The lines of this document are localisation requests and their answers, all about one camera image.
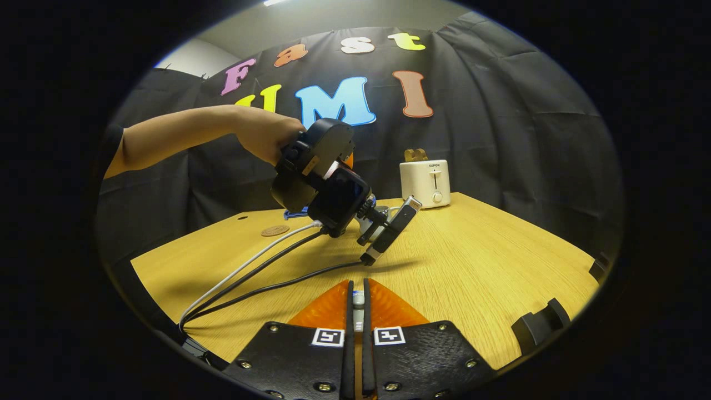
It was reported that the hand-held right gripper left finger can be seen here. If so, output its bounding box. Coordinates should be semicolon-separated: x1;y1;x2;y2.
222;279;356;400

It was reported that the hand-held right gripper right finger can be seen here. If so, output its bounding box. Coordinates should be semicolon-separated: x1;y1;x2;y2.
364;279;496;400

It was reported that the white toaster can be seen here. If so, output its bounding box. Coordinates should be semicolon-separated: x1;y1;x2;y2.
399;159;452;209

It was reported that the black table clamp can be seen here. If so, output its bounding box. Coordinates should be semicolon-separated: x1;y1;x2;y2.
511;298;572;353

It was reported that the black backdrop cloth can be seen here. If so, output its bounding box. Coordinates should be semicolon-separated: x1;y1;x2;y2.
94;11;623;267

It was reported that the thick black cable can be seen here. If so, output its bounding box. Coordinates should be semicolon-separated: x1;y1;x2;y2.
183;230;329;329

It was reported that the thin black cable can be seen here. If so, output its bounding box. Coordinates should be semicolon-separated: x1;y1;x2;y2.
183;259;368;329

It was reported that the white cable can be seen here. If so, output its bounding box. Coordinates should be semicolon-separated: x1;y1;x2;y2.
179;221;324;329

